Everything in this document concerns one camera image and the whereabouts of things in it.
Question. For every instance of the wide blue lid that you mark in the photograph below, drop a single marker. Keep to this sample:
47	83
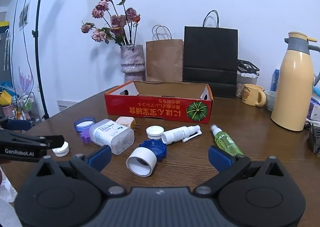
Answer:
85	124

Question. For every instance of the green spray bottle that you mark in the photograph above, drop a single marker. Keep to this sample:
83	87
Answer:
226	142

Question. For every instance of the purple tissue packet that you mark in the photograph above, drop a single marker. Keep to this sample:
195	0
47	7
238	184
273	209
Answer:
314	108

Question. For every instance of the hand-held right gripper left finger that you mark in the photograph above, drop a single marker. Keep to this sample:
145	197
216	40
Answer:
100	157

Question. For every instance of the white ribbed cap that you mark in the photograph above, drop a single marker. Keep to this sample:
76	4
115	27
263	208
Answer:
154	132

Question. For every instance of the brown paper bag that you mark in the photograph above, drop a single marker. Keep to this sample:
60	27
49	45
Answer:
163	59

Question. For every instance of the metal storage rack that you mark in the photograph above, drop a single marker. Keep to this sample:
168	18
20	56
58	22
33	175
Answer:
27	109

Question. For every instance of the bunch of dried roses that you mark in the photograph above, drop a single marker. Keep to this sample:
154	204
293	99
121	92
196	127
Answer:
117	22

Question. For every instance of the blue drink can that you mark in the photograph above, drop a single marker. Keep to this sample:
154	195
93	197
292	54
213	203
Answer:
275	79

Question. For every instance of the red cardboard box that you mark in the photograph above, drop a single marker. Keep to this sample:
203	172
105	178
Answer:
155	113

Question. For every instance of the pink feathery decoration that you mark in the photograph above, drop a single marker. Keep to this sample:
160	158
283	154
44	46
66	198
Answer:
25	80

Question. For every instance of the mottled purple ceramic vase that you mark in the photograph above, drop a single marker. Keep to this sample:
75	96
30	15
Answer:
132	62

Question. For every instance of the small white cap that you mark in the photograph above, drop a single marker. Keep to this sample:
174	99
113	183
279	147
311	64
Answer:
61	152

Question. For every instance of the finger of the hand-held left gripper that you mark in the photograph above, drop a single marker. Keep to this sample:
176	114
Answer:
53	141
18	125

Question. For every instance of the yellow bag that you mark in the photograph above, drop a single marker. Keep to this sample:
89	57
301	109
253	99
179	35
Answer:
5	98

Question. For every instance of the beige thermos jug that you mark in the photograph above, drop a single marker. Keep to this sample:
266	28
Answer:
290	87

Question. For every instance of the beige charger plug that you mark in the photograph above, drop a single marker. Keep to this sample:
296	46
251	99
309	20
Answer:
125	121

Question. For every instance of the grey cup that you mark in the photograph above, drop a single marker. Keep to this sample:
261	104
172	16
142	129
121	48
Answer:
270	99

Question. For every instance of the black device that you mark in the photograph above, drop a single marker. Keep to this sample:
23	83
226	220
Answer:
314	139

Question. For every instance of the white cylindrical cap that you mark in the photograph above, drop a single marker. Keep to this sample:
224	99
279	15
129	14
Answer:
147	158

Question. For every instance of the white plastic bag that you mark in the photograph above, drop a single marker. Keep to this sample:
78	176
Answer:
8	192

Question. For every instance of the wall picture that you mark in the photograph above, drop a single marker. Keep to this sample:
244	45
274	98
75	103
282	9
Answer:
25	15

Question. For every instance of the black paper bag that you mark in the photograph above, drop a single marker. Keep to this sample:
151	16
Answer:
210	54

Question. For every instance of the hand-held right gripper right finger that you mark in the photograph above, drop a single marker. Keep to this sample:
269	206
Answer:
220	158

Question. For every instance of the yellow bear mug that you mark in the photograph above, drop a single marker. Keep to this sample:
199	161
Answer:
251	94

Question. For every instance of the blue ribbed cap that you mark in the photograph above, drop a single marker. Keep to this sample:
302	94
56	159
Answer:
160	148

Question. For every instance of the clear jar with black lid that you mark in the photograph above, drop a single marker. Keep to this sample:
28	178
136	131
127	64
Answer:
246	80

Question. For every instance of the purple gear-shaped piece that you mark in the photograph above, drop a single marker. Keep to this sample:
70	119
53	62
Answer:
85	137

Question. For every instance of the white spray bottle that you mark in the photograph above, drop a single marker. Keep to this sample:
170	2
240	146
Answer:
177	133

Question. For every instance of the white flat carton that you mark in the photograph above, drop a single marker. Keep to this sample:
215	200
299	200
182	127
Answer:
66	105

